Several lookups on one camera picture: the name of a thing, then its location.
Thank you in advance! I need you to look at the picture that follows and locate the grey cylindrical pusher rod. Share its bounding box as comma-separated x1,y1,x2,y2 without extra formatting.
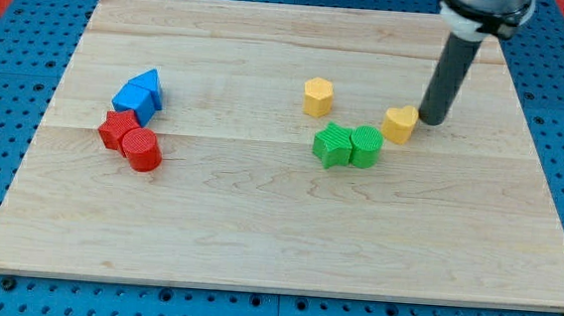
418,34,481,126

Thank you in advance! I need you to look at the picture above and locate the yellow hexagon block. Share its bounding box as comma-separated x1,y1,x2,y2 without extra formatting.
303,77,334,117

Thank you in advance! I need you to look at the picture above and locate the yellow heart block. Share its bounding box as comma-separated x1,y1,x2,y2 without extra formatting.
380,105,419,144

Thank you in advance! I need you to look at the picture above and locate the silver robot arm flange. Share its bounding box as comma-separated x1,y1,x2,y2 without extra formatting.
439,0,537,42

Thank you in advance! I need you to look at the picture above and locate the red star block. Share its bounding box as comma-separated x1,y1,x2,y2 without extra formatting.
97,109,141,156

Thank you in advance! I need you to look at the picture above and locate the red cylinder block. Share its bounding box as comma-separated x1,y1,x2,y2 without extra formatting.
121,127,163,172

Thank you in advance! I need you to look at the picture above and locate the light wooden board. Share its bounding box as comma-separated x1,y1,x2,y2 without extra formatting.
0,0,564,312

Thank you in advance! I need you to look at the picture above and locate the green cylinder block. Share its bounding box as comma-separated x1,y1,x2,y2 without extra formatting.
350,126,384,169

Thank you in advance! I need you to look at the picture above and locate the blue cube block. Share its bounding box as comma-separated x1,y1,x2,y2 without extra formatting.
111,83,156,126

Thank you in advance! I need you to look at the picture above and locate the blue triangle block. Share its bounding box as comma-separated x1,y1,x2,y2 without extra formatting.
128,69,163,110

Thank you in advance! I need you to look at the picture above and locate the green star block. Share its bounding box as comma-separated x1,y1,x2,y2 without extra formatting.
312,121,353,169

